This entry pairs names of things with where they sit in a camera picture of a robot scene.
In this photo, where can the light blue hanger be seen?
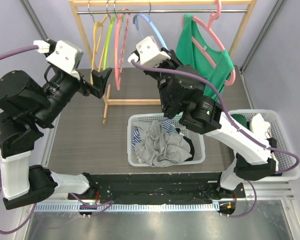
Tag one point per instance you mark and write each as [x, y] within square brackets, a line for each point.
[135, 22]

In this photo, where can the white slotted cable duct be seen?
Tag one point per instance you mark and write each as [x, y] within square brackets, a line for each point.
[78, 207]

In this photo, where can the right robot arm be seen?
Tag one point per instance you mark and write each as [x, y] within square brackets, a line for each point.
[181, 90]

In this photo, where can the white basket centre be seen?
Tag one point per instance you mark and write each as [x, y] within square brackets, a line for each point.
[196, 139]

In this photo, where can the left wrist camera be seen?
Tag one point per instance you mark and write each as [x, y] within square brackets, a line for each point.
[67, 57]

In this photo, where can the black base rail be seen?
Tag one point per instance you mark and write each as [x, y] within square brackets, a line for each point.
[161, 189]

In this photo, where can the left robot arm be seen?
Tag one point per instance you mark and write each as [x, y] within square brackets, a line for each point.
[26, 109]

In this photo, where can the green tank top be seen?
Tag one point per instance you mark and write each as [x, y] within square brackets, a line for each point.
[214, 65]

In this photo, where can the wooden clothes rack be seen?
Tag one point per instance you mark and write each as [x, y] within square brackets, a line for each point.
[74, 4]

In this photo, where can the pink hanger with striped top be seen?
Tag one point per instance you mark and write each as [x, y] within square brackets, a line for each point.
[120, 41]

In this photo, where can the blue striped tank top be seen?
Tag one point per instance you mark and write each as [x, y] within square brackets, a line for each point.
[166, 124]

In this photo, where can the pink hanger with green top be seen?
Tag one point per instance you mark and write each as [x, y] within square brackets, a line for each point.
[209, 35]

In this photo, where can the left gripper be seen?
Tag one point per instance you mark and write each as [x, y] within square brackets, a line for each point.
[100, 79]

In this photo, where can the white basket right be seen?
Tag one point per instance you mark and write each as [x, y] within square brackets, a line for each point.
[278, 132]

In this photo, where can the lime green hanger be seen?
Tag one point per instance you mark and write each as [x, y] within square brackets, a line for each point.
[105, 50]

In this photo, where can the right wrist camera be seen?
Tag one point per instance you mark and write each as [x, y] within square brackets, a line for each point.
[148, 53]

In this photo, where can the black tank top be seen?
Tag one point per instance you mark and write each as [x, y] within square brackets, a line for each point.
[189, 141]

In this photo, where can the yellow plastic hanger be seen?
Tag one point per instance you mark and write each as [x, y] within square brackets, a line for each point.
[97, 33]

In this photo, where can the grey tank top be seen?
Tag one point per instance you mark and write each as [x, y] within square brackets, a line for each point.
[158, 148]

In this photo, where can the white basket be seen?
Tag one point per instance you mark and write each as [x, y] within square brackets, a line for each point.
[196, 139]
[278, 132]

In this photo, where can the green cloth in basket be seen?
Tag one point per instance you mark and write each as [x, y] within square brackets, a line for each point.
[241, 119]

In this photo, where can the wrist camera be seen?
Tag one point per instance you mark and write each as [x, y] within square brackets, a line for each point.
[148, 53]
[67, 57]

